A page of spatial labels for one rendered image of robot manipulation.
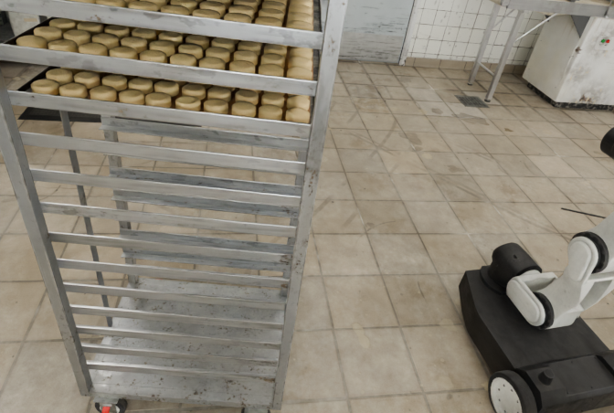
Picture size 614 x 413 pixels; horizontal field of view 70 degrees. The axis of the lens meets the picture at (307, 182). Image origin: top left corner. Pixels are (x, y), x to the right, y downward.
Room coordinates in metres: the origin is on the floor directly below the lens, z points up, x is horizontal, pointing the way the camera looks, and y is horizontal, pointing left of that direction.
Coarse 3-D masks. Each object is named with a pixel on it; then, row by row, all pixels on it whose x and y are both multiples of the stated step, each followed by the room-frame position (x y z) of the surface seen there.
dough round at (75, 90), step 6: (66, 84) 0.80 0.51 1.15; (72, 84) 0.81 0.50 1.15; (78, 84) 0.81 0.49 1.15; (60, 90) 0.78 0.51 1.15; (66, 90) 0.77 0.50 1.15; (72, 90) 0.78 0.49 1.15; (78, 90) 0.78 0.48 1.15; (84, 90) 0.79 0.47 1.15; (72, 96) 0.77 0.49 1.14; (78, 96) 0.78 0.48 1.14; (84, 96) 0.79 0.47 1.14
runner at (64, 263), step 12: (60, 264) 0.73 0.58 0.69; (72, 264) 0.74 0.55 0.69; (84, 264) 0.74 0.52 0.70; (96, 264) 0.74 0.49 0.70; (108, 264) 0.74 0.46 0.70; (120, 264) 0.75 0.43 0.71; (156, 276) 0.75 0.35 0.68; (168, 276) 0.75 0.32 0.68; (180, 276) 0.76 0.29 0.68; (192, 276) 0.76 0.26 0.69; (204, 276) 0.76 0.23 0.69; (216, 276) 0.76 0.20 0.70; (228, 276) 0.76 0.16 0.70; (240, 276) 0.77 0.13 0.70; (252, 276) 0.77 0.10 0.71
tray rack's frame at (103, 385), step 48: (0, 96) 0.71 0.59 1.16; (0, 144) 0.70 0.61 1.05; (48, 240) 0.72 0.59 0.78; (48, 288) 0.70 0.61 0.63; (144, 288) 1.13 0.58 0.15; (192, 288) 1.17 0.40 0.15; (240, 288) 1.20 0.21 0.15; (240, 336) 0.98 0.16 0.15; (96, 384) 0.73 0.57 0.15; (144, 384) 0.75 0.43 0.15; (192, 384) 0.78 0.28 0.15; (240, 384) 0.80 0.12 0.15
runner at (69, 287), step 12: (72, 288) 0.74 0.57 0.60; (84, 288) 0.74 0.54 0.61; (96, 288) 0.74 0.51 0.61; (108, 288) 0.74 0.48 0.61; (120, 288) 0.75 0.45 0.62; (132, 288) 0.77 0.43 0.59; (168, 300) 0.75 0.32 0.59; (180, 300) 0.76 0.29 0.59; (192, 300) 0.76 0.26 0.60; (204, 300) 0.76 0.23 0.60; (216, 300) 0.76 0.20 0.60; (228, 300) 0.76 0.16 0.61; (240, 300) 0.77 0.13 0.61; (252, 300) 0.77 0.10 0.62; (264, 300) 0.80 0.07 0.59
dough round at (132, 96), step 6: (126, 90) 0.81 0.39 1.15; (132, 90) 0.82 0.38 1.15; (138, 90) 0.82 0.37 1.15; (120, 96) 0.79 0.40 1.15; (126, 96) 0.79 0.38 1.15; (132, 96) 0.79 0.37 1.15; (138, 96) 0.80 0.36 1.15; (144, 96) 0.81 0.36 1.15; (126, 102) 0.78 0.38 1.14; (132, 102) 0.78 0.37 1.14; (138, 102) 0.79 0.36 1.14; (144, 102) 0.81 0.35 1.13
